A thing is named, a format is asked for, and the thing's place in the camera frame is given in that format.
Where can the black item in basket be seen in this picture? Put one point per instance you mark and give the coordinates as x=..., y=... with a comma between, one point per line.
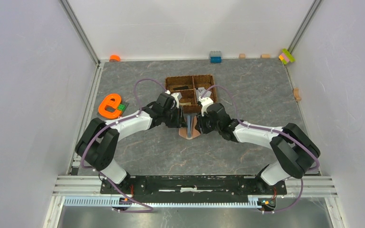
x=181, y=88

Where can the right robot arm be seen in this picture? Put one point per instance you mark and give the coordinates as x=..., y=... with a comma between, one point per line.
x=295, y=152

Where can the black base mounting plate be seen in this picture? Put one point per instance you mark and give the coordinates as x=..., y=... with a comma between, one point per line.
x=198, y=188

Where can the blue grey toy bricks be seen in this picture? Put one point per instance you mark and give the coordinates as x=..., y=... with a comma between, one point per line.
x=215, y=57

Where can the grey cards in basket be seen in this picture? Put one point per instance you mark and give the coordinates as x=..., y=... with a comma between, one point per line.
x=202, y=92

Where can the brown woven divided basket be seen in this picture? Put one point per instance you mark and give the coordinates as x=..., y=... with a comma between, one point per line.
x=189, y=101

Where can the orange tape dispenser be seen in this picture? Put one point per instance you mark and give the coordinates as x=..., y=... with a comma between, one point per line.
x=109, y=106

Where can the green pink toy bricks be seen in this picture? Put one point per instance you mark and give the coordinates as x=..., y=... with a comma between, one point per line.
x=286, y=57

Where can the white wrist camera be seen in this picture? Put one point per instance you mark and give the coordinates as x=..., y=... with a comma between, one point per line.
x=205, y=102
x=176, y=97

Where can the small tan wooden block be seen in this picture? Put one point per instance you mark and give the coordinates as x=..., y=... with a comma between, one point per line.
x=242, y=56

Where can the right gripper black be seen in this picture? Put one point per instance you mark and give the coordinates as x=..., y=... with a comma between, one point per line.
x=200, y=124

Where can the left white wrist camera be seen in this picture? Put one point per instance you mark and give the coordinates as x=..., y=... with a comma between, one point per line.
x=176, y=97

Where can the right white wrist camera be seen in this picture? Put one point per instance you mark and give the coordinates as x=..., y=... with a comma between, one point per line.
x=205, y=102

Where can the orange round cap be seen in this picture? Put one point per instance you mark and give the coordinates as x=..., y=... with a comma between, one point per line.
x=114, y=58

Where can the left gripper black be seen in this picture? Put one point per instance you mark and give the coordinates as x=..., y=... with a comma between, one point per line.
x=179, y=121

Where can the curved tan wooden piece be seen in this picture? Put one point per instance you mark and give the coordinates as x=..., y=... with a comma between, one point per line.
x=296, y=95

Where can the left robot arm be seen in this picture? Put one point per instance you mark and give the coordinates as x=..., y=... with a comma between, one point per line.
x=99, y=140

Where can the green toy block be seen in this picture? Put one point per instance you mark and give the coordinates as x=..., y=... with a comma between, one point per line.
x=122, y=107

